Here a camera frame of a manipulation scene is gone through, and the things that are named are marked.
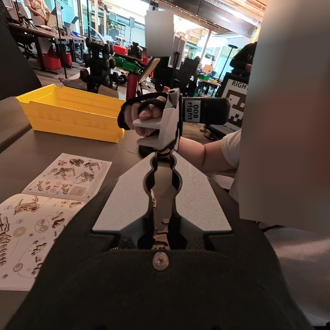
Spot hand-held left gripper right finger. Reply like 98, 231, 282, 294
169, 152, 232, 250

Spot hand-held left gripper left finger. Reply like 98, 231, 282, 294
92, 152, 158, 249

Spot person's right forearm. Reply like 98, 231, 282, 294
178, 137, 230, 174

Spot person's right hand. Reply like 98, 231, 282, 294
130, 97, 168, 138

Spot black and white marker sign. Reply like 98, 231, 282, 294
207, 72, 249, 141

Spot black office chair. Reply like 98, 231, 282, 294
178, 57, 200, 97

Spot assembly instruction booklet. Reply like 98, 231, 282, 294
0, 153, 112, 292

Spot black floor lamp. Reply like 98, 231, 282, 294
228, 44, 239, 70

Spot white sign on stand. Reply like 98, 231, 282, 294
169, 35, 187, 70

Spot light wooden tilted board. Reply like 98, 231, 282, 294
138, 58, 161, 85

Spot red bottle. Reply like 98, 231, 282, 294
126, 70, 140, 101

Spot green storage bins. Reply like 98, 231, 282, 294
113, 55, 142, 73

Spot yellow plastic bin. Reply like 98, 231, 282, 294
15, 84, 127, 143

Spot black dumbbell rack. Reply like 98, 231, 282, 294
79, 37, 128, 93

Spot black frame workbench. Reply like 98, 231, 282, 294
8, 22, 85, 75

